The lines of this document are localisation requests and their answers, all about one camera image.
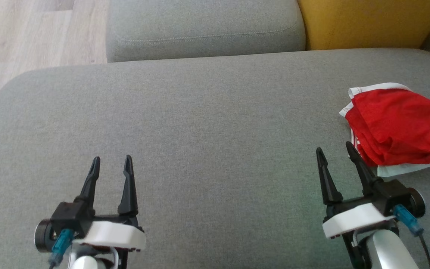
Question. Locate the yellow sofa backrest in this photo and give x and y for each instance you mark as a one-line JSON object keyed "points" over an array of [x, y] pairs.
{"points": [[368, 22]]}

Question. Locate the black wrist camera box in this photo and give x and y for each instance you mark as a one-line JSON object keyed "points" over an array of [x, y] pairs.
{"points": [[69, 216], [394, 194]]}

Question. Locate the large grey sofa ottoman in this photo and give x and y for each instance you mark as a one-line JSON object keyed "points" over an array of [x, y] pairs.
{"points": [[218, 149]]}

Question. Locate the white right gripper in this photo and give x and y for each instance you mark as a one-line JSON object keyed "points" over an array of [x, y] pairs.
{"points": [[353, 218]]}

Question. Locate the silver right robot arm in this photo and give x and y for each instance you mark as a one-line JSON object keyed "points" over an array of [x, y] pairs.
{"points": [[390, 254]]}

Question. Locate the grey sofa seat cushion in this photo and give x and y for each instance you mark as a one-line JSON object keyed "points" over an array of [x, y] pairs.
{"points": [[200, 22]]}

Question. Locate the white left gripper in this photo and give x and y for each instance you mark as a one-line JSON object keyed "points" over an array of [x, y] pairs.
{"points": [[118, 235]]}

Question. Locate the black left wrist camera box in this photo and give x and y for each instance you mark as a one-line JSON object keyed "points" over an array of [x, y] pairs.
{"points": [[69, 216]]}

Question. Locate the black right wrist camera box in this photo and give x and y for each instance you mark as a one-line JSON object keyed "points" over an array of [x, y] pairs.
{"points": [[394, 194]]}

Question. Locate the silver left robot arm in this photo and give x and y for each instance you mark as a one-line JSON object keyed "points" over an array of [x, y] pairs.
{"points": [[84, 263]]}

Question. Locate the red white basketball jersey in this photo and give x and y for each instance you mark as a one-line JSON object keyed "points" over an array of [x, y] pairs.
{"points": [[398, 123]]}

